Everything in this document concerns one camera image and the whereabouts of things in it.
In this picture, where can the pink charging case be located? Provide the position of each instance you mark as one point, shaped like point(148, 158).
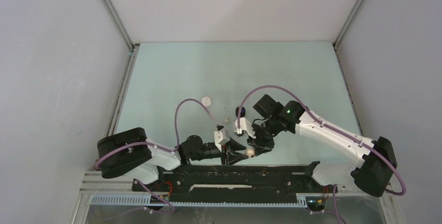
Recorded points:
point(250, 152)

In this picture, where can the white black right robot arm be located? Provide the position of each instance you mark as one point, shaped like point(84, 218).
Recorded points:
point(371, 163)

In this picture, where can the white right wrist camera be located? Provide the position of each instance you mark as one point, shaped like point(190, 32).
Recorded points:
point(243, 126)

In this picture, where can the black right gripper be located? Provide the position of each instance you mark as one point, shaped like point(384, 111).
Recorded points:
point(268, 145)

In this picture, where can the black gold-trimmed charging case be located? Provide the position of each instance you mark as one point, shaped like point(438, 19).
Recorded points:
point(240, 112)

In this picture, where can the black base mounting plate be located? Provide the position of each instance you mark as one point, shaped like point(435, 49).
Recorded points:
point(239, 184)

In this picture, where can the grey slotted cable duct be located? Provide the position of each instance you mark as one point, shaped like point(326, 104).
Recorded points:
point(148, 200)

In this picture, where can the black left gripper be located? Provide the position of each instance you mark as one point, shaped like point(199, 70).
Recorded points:
point(232, 159)

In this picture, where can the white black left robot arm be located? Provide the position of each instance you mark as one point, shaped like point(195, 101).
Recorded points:
point(132, 154)

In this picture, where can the white charging case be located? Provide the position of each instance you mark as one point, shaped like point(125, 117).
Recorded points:
point(206, 101)

